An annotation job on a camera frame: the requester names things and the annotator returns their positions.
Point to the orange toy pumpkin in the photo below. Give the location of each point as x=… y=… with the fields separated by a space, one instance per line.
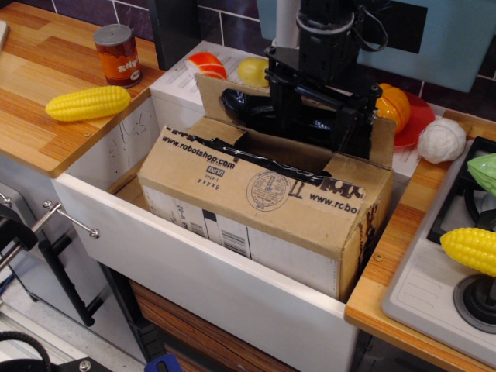
x=394 y=105

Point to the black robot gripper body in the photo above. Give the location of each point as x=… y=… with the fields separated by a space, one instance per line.
x=324 y=67

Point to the black stove knob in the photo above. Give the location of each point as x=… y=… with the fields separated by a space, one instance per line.
x=474 y=299

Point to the white toy sink basin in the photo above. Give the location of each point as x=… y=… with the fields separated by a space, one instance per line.
x=217 y=309

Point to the salmon sushi toy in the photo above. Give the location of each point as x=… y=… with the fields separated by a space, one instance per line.
x=206 y=64

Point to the grey toy stove top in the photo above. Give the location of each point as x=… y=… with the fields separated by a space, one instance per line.
x=421 y=293

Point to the light blue panel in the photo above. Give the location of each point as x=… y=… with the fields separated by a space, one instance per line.
x=440 y=42

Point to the red plastic plate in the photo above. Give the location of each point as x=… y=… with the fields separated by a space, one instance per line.
x=421 y=116

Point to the black cabinet handle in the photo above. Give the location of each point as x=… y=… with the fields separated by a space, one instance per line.
x=50 y=252

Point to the brown toy soup can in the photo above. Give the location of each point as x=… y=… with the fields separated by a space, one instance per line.
x=117 y=51

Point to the yellow toy corn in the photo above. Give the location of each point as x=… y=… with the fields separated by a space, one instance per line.
x=472 y=247
x=92 y=103

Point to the brown cardboard shipping box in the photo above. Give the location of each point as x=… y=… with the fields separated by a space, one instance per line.
x=304 y=211

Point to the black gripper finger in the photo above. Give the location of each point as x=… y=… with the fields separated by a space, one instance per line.
x=286 y=102
x=351 y=133

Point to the yellow toy corn right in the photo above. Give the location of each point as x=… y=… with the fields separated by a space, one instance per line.
x=472 y=247

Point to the blue clamp handle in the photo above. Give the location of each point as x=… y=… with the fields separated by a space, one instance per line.
x=165 y=363

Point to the green toy cabbage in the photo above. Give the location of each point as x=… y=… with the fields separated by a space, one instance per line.
x=482 y=169

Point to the yellow toy corn left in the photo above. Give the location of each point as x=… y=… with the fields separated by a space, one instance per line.
x=92 y=103

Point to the black metal clamp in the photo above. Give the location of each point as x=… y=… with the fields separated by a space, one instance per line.
x=14 y=230

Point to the white toy garlic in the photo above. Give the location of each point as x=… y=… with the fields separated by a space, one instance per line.
x=442 y=140

